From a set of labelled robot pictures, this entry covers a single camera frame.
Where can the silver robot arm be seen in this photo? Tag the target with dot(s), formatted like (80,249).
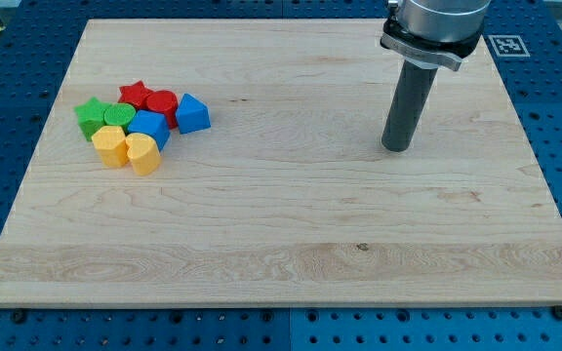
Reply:
(434,33)

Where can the blue cube block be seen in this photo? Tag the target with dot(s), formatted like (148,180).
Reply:
(152,124)

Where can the red star block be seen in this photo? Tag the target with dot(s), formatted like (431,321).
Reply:
(135,94)

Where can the green circle block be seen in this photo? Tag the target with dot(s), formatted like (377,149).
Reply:
(119,114)

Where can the green star block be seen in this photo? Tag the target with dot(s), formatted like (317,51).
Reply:
(90,116)

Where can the wooden board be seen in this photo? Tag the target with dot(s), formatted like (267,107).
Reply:
(289,198)

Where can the blue triangle block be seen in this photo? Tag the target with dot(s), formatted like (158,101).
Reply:
(192,115)

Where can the yellow heart block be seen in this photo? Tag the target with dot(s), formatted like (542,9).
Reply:
(143,153)

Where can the red cylinder block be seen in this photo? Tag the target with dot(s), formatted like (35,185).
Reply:
(166,103)

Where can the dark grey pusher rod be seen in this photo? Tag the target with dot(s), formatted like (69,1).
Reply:
(411,93)

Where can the yellow hexagon block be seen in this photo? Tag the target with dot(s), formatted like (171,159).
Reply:
(110,144)

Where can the white fiducial marker tag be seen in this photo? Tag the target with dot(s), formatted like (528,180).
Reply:
(508,46)

